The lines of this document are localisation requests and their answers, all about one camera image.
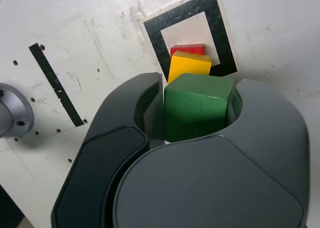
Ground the red cube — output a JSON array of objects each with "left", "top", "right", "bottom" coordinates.
[{"left": 170, "top": 44, "right": 206, "bottom": 58}]

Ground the green cube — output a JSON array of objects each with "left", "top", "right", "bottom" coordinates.
[{"left": 164, "top": 73, "right": 237, "bottom": 143}]

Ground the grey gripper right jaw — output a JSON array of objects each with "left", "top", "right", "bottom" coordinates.
[{"left": 112, "top": 78, "right": 311, "bottom": 228}]

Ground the black tape square outline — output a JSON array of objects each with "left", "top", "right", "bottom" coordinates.
[{"left": 142, "top": 0, "right": 238, "bottom": 80}]

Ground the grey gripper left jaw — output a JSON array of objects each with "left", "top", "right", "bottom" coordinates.
[{"left": 51, "top": 72, "right": 166, "bottom": 228}]

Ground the black tape strip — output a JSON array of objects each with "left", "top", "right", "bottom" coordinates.
[{"left": 28, "top": 43, "right": 85, "bottom": 127}]

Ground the yellow cube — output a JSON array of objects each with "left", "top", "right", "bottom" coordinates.
[{"left": 167, "top": 50, "right": 213, "bottom": 85}]

